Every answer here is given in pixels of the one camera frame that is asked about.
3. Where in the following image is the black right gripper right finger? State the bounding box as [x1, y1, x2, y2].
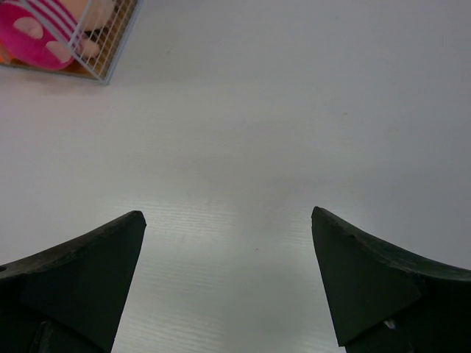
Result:
[311, 207, 470, 352]

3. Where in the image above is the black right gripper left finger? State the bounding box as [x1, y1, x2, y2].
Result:
[1, 210, 145, 352]

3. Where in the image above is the wooden three-tier wire shelf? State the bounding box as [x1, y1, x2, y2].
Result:
[1, 1, 141, 84]

